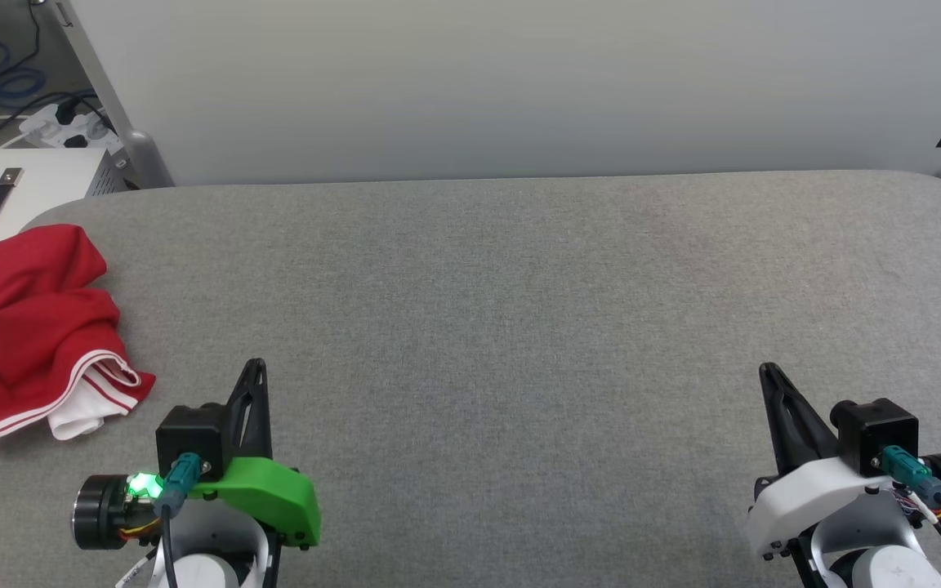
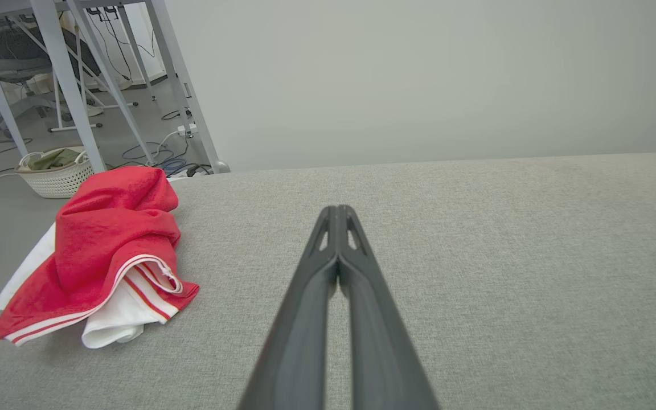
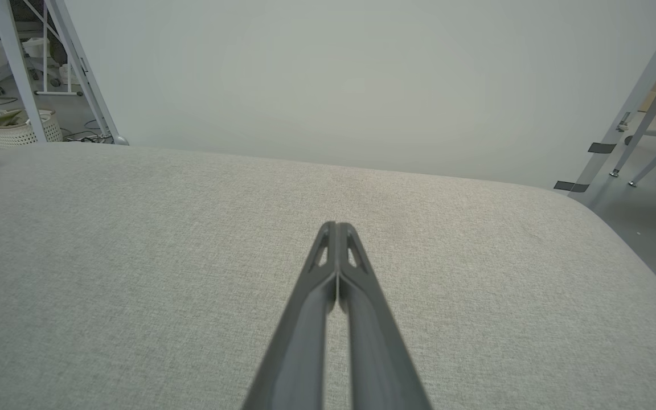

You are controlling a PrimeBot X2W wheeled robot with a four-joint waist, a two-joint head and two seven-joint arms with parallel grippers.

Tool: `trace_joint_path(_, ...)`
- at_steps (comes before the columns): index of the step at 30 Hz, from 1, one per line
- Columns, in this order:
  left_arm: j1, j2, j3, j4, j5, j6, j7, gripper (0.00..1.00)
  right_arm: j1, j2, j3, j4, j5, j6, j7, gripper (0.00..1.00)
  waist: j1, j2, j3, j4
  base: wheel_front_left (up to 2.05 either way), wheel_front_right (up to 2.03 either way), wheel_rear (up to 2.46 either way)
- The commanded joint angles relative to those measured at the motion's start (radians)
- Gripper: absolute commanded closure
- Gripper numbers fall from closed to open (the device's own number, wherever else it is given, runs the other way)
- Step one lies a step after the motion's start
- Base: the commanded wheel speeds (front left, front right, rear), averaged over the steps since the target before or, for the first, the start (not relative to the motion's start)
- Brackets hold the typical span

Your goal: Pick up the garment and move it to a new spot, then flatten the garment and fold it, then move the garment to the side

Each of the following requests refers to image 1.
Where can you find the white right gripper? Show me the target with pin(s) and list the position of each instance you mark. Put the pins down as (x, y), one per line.
(805, 498)

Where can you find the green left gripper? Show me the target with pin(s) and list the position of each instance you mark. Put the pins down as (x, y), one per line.
(274, 498)

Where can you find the red and white shirt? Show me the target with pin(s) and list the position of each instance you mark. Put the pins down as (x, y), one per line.
(46, 327)

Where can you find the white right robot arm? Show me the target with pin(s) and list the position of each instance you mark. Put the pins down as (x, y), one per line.
(879, 563)

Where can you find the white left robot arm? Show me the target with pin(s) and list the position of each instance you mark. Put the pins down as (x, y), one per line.
(205, 567)

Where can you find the grey fabric sofa cushion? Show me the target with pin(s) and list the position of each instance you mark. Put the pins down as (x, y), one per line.
(519, 327)

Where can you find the white metal equipment box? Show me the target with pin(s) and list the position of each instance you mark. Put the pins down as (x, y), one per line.
(46, 175)

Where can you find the white power strip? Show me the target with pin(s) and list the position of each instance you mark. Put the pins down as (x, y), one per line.
(70, 126)

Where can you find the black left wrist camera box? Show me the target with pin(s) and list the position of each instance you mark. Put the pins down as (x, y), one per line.
(189, 437)

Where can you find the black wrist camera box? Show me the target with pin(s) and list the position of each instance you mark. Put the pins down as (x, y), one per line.
(189, 437)
(879, 429)

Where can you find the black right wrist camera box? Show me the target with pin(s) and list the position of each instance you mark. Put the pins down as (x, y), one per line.
(879, 429)

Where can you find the grey partition post with foot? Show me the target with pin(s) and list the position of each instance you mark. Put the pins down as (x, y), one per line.
(140, 155)

